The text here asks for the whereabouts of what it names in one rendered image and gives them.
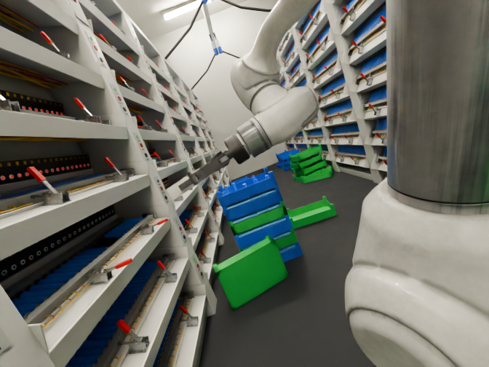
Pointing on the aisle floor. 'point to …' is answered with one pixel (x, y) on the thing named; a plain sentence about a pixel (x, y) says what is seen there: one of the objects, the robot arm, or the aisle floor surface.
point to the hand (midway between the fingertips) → (179, 187)
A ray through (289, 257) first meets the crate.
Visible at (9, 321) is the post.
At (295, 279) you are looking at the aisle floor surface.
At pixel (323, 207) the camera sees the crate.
